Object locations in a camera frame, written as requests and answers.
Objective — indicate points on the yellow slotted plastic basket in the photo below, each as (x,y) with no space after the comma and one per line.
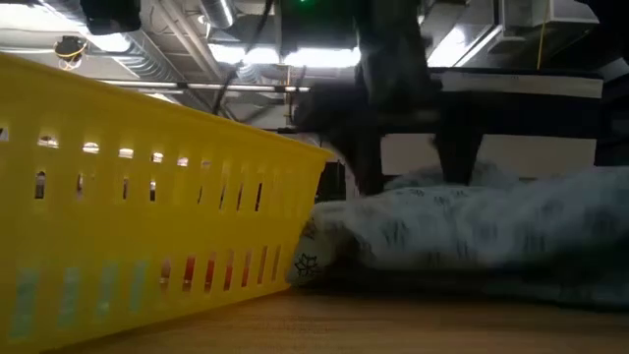
(123,221)

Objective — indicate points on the floral print pale blue pouch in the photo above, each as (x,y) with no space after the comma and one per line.
(467,231)

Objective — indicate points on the bright ceiling lamp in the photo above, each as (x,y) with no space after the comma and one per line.
(295,55)

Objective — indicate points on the black ceiling camera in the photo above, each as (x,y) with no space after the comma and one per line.
(70,48)

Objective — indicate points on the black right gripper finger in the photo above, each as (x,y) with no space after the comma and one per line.
(367,167)
(457,157)

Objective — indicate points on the silver ribbed air duct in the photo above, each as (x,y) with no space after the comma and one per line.
(218,12)

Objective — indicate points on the black frame light bar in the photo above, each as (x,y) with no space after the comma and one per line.
(206,86)

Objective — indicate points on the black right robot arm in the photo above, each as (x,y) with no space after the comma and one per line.
(393,39)

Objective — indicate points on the black background table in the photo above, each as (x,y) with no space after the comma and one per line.
(531,105)

